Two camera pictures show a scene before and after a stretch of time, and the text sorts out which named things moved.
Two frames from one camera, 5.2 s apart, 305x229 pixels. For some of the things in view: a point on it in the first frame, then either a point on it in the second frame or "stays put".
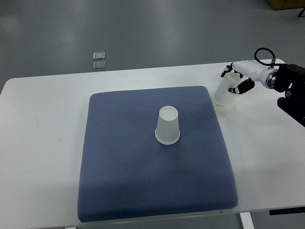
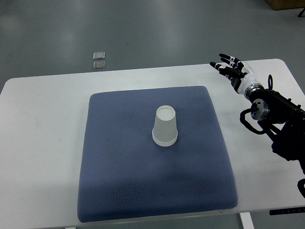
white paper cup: [221, 95] to [165, 132]
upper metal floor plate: [99, 55] stays put
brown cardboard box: [279, 5] stays put
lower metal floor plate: [99, 65] stays put
